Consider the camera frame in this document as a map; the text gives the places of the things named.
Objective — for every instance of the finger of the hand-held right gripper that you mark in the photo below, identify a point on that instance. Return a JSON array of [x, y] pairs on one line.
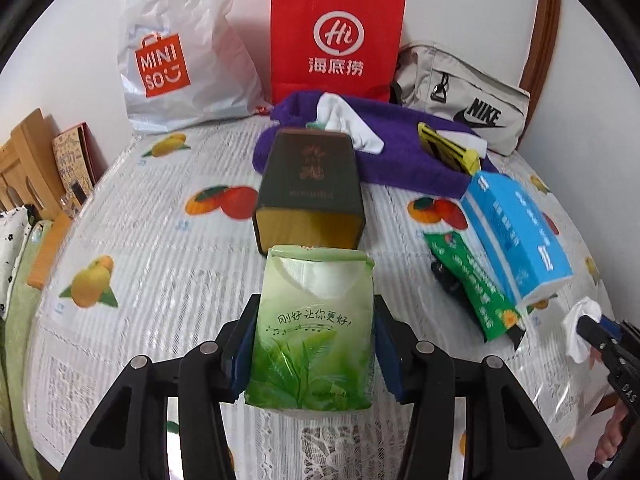
[[617, 330], [589, 332]]

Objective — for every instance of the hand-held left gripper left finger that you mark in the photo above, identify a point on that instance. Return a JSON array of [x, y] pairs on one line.
[[240, 355]]

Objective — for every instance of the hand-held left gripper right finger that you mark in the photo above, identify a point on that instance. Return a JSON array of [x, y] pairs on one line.
[[390, 360]]

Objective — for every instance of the green tissue pack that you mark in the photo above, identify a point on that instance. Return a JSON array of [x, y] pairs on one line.
[[310, 340]]

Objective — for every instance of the black sock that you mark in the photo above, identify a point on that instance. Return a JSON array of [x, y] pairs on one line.
[[447, 277]]

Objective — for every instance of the purple fabric storage tray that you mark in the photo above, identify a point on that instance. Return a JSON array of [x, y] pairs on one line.
[[400, 160]]

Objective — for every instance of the yellow striped sock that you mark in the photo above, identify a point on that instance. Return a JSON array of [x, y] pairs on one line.
[[445, 150]]

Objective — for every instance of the white printed sock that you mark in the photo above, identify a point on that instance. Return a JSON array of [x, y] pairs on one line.
[[350, 125]]

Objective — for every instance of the person's right hand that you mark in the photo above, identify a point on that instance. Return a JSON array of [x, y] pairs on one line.
[[612, 440]]

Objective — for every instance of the fruit print tablecloth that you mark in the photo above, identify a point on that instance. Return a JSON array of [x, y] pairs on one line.
[[150, 335]]

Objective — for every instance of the blue tissue pack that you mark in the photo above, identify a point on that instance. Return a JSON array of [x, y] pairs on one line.
[[515, 230]]

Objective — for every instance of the dark tea tin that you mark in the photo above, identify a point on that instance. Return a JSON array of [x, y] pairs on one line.
[[305, 180]]

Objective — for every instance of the wooden nightstand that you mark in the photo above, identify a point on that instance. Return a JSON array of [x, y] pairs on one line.
[[47, 255]]

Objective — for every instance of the green bed sheet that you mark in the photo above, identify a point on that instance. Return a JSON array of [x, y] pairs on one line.
[[15, 385]]

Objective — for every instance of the small black device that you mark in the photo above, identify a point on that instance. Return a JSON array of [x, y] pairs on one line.
[[77, 190]]

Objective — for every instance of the white floral pillow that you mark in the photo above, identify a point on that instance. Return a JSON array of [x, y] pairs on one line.
[[12, 245]]

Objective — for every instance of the patterned cover book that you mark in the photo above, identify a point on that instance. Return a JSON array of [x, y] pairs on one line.
[[75, 160]]

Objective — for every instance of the grey waist bag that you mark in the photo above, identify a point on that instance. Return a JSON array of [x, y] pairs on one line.
[[450, 90]]

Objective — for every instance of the wooden headboard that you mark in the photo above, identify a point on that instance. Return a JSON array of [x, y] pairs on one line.
[[25, 160]]

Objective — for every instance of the white plastic shopping bag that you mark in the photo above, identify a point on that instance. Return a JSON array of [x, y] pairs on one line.
[[170, 60]]

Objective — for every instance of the red paper bag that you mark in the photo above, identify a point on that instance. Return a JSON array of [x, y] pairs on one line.
[[340, 35]]

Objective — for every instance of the wooden door frame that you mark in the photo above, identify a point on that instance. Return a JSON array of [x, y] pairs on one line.
[[542, 25]]

